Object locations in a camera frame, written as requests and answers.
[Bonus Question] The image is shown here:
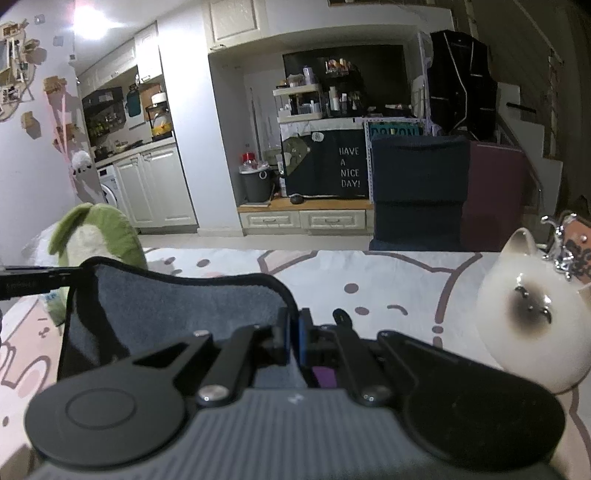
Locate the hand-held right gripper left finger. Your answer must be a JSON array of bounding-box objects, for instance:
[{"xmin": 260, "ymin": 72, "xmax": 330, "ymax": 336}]
[{"xmin": 133, "ymin": 308, "xmax": 300, "ymax": 408}]

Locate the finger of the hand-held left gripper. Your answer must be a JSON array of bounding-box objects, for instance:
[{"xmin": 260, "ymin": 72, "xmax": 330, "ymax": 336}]
[{"xmin": 0, "ymin": 265, "xmax": 83, "ymax": 302}]

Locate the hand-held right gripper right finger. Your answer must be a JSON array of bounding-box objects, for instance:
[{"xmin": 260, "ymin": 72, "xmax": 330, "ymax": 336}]
[{"xmin": 299, "ymin": 308, "xmax": 419, "ymax": 408}]

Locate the grey towel with black edging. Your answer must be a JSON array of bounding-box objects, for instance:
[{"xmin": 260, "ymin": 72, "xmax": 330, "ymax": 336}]
[{"xmin": 57, "ymin": 257, "xmax": 320, "ymax": 393}]

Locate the green plush toy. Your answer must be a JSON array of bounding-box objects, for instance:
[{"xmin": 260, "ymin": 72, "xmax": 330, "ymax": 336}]
[{"xmin": 48, "ymin": 202, "xmax": 149, "ymax": 324}]

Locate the pink cartoon printed bed sheet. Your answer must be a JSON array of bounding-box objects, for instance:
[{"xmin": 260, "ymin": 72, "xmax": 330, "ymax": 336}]
[{"xmin": 0, "ymin": 247, "xmax": 591, "ymax": 480}]

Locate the white drawer platform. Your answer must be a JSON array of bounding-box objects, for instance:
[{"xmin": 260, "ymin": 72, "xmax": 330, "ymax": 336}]
[{"xmin": 237, "ymin": 198, "xmax": 375, "ymax": 237}]

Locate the white washing machine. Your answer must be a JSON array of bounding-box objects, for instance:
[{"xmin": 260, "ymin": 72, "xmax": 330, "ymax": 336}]
[{"xmin": 96, "ymin": 165, "xmax": 123, "ymax": 209}]

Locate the white sheep plush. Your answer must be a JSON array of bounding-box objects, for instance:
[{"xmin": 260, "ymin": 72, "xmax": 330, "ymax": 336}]
[{"xmin": 71, "ymin": 150, "xmax": 93, "ymax": 179}]

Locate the white kitchen base cabinet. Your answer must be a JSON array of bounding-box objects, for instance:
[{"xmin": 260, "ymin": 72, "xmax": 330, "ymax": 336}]
[{"xmin": 112, "ymin": 143, "xmax": 199, "ymax": 229}]

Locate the grey trash bin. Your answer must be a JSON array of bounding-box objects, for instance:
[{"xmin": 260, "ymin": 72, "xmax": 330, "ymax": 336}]
[{"xmin": 239, "ymin": 166, "xmax": 274, "ymax": 204}]

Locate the black printed cloth cover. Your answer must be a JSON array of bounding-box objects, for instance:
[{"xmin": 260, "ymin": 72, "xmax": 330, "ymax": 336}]
[{"xmin": 282, "ymin": 128, "xmax": 370, "ymax": 200}]

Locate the black built-in oven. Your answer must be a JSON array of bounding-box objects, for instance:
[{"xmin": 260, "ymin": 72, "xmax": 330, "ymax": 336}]
[{"xmin": 82, "ymin": 86, "xmax": 127, "ymax": 121}]

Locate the dark blue folded chair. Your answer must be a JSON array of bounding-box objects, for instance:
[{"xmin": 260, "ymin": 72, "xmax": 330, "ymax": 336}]
[{"xmin": 368, "ymin": 135, "xmax": 472, "ymax": 253}]

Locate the yellow kitchen item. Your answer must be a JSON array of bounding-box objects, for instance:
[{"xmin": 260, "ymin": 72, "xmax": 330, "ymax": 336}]
[{"xmin": 151, "ymin": 112, "xmax": 173, "ymax": 140}]

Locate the white cat face cushion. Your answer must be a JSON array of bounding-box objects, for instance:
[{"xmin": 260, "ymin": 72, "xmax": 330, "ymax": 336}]
[{"xmin": 475, "ymin": 227, "xmax": 591, "ymax": 394}]

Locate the teal sign board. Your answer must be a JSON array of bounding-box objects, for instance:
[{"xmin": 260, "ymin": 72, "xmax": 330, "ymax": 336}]
[{"xmin": 369, "ymin": 122, "xmax": 424, "ymax": 138}]

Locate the white tiered shelf rack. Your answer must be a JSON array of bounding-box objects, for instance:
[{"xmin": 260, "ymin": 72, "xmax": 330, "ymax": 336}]
[{"xmin": 272, "ymin": 84, "xmax": 324, "ymax": 124}]

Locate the maroon box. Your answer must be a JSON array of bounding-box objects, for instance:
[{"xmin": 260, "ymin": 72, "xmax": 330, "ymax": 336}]
[{"xmin": 461, "ymin": 141, "xmax": 528, "ymax": 253}]

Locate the cosmetics organizer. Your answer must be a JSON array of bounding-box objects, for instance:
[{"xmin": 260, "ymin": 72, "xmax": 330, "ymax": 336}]
[{"xmin": 324, "ymin": 57, "xmax": 366, "ymax": 117}]

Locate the ceiling light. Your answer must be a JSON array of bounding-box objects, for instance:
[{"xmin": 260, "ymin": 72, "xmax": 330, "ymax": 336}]
[{"xmin": 73, "ymin": 0, "xmax": 114, "ymax": 34}]

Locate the silver figurine ornament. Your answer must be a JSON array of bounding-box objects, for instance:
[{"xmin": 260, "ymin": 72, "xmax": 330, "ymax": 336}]
[{"xmin": 540, "ymin": 213, "xmax": 583, "ymax": 281}]

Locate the black hanging garment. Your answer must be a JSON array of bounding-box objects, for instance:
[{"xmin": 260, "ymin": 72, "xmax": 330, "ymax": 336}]
[{"xmin": 427, "ymin": 30, "xmax": 500, "ymax": 142}]

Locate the white staircase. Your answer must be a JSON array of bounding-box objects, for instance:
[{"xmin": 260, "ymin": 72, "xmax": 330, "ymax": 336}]
[{"xmin": 496, "ymin": 46, "xmax": 591, "ymax": 217}]

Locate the wooden wall decoration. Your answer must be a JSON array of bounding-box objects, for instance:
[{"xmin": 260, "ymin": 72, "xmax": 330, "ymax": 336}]
[{"xmin": 0, "ymin": 18, "xmax": 48, "ymax": 123}]

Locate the white upper wall cabinet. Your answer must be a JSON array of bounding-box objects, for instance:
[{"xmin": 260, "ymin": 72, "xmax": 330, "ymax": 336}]
[{"xmin": 76, "ymin": 21, "xmax": 163, "ymax": 95}]

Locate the brown patterned strap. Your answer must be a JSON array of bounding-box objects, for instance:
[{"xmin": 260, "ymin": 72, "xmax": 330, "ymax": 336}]
[{"xmin": 567, "ymin": 216, "xmax": 591, "ymax": 283}]

